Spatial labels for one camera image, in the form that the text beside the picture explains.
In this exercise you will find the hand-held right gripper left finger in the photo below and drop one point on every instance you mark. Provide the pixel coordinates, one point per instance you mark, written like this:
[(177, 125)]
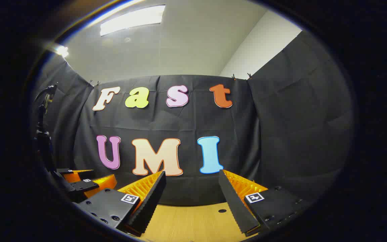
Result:
[(149, 205)]

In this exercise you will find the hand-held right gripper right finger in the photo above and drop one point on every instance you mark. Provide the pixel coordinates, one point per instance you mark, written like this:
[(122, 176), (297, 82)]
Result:
[(233, 205)]

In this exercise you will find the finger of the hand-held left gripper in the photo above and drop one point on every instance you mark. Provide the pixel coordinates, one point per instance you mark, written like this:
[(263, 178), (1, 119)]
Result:
[(94, 186), (77, 175)]

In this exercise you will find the black backdrop cloth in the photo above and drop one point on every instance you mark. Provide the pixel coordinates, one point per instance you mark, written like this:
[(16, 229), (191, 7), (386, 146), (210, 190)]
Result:
[(281, 134)]

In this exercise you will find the bright spot lamp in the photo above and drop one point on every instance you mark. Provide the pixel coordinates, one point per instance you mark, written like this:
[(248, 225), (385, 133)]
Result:
[(61, 50)]

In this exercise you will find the ceiling light panel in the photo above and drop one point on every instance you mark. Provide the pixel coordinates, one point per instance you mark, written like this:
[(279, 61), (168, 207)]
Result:
[(131, 19)]

